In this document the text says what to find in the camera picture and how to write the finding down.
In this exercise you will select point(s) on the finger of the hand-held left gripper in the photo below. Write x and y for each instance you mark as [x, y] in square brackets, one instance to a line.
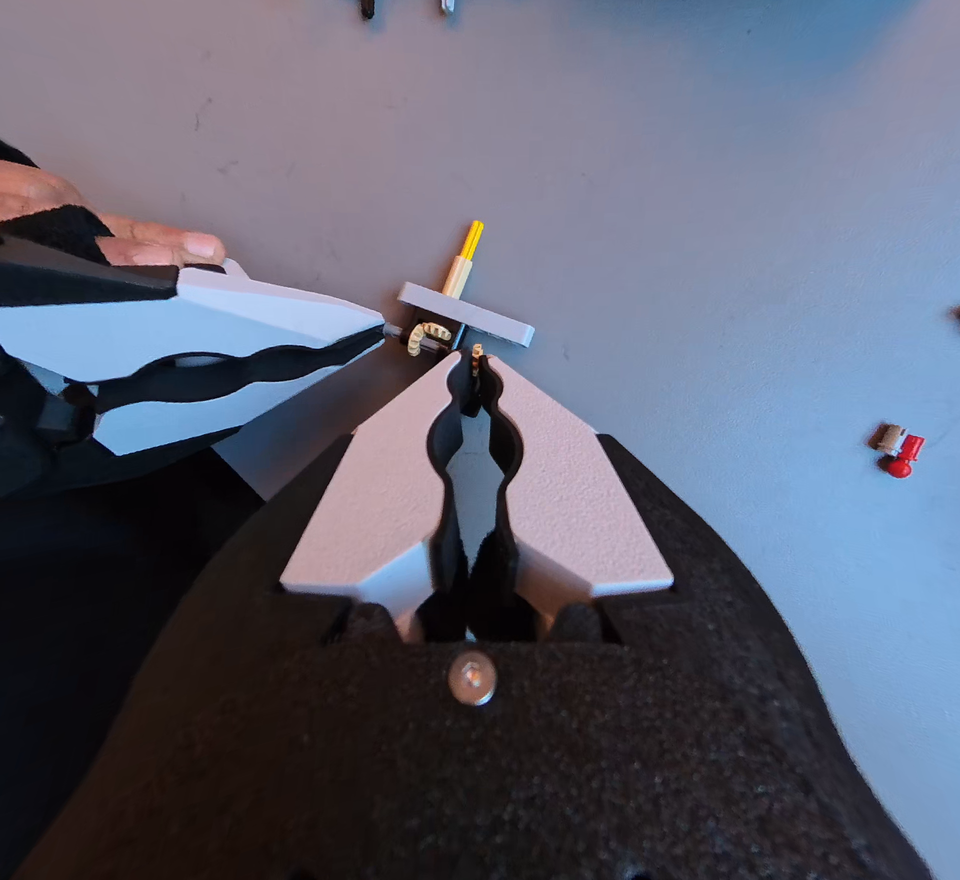
[172, 422]
[225, 317]

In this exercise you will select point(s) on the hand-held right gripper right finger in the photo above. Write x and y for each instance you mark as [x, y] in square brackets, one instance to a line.
[577, 505]

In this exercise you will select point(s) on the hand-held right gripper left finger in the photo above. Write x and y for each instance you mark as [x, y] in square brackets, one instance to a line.
[360, 505]

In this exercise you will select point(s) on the small lego gear assembly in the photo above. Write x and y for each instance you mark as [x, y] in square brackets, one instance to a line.
[480, 321]

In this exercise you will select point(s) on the red and grey lego piece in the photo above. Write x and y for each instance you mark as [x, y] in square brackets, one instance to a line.
[900, 448]

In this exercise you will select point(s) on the person's left hand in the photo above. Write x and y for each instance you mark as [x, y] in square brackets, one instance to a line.
[165, 246]

